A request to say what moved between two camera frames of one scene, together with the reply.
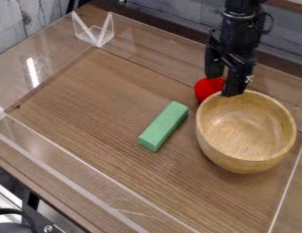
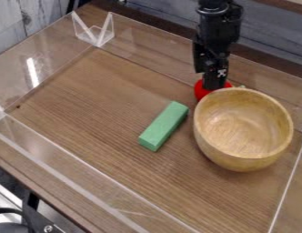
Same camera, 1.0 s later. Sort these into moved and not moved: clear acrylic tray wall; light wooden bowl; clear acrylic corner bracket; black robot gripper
Moved: black robot gripper
Not moved: clear acrylic corner bracket; clear acrylic tray wall; light wooden bowl
